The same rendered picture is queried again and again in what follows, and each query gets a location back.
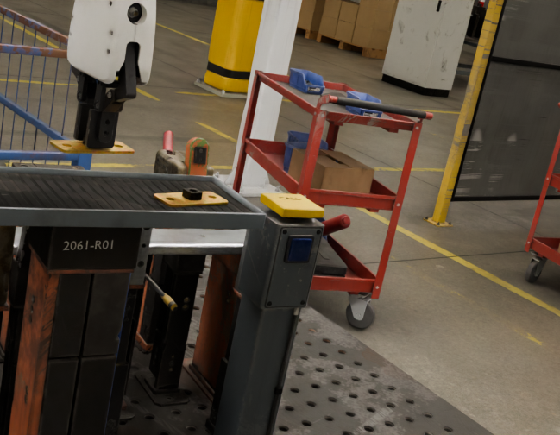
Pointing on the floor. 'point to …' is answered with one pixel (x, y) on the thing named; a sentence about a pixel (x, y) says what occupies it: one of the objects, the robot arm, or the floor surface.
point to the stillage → (28, 93)
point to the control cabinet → (426, 45)
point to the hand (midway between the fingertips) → (96, 124)
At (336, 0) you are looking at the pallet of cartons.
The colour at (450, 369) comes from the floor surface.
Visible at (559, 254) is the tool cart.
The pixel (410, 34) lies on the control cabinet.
